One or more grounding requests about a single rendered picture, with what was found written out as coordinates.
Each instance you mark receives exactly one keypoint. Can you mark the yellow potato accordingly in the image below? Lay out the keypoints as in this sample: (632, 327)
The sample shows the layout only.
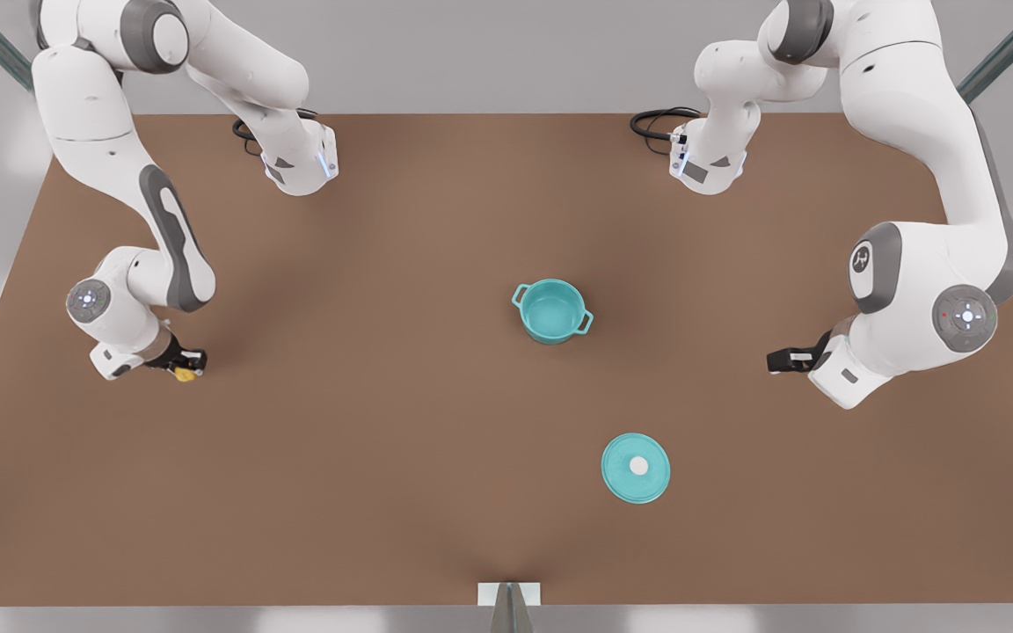
(185, 374)

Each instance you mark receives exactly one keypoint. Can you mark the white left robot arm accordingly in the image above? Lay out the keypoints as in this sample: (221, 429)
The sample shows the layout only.
(920, 132)

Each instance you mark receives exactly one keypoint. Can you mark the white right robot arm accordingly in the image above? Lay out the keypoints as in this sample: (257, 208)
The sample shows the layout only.
(84, 132)

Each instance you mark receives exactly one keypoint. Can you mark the teal pot lid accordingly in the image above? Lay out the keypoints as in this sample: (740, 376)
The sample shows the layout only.
(636, 468)

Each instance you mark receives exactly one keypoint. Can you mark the teal pot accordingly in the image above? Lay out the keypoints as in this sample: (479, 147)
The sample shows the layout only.
(552, 311)

